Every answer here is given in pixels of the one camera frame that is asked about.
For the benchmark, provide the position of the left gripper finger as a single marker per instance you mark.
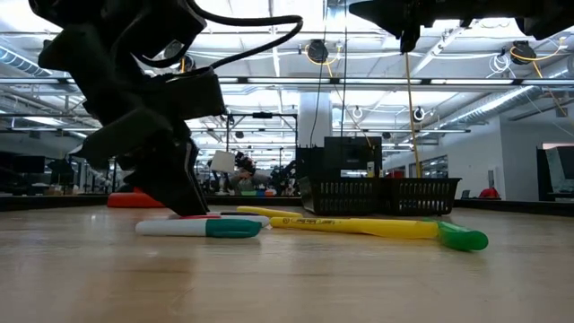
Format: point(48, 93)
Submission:
point(175, 179)

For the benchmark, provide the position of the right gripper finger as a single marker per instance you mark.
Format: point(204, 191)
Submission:
point(399, 13)
point(410, 40)

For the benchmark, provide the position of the black-cap white marker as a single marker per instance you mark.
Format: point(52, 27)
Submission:
point(233, 213)

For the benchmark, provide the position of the teal-cap white marker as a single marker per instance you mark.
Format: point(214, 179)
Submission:
point(233, 228)

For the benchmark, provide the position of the red-cap white marker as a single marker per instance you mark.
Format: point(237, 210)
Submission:
point(251, 221)

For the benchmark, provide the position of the slim yellow highlighter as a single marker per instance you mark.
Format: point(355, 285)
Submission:
point(381, 228)
point(269, 212)

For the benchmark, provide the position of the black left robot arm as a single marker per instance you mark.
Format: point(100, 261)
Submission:
point(89, 54)

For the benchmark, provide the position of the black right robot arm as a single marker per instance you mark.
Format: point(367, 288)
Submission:
point(547, 18)

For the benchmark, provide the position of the white box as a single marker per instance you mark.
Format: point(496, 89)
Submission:
point(223, 161)

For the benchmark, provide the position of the red desk lamp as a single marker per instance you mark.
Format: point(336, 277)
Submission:
point(125, 200)

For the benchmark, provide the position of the person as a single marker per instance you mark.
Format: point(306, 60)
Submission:
point(246, 179)

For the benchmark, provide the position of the black equipment cabinet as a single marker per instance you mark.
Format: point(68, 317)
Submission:
point(354, 152)

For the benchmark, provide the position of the red object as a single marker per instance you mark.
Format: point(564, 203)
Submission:
point(489, 194)

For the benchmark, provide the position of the dark framed screen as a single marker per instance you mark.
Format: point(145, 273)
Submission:
point(556, 172)

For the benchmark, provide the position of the slim green highlighter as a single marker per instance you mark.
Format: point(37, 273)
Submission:
point(462, 238)

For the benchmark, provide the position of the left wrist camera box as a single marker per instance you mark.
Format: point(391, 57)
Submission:
point(193, 96)

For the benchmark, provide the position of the black aluminium table frame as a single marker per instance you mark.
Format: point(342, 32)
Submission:
point(45, 202)

